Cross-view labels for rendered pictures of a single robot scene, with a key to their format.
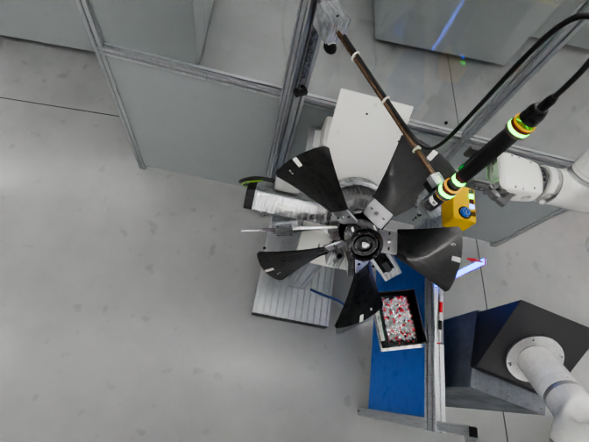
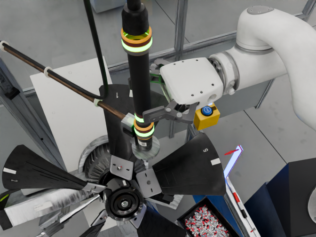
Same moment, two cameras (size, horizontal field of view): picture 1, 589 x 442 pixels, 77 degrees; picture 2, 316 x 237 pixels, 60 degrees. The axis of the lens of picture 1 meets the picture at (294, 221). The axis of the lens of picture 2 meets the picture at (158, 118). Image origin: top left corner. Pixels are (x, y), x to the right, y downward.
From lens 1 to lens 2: 47 cm
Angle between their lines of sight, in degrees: 8
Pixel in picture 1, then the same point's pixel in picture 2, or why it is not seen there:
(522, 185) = (199, 89)
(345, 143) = (67, 117)
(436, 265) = (202, 177)
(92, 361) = not seen: outside the picture
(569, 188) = (246, 66)
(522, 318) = (300, 176)
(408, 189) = not seen: hidden behind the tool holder
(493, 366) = (304, 228)
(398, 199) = (129, 146)
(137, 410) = not seen: outside the picture
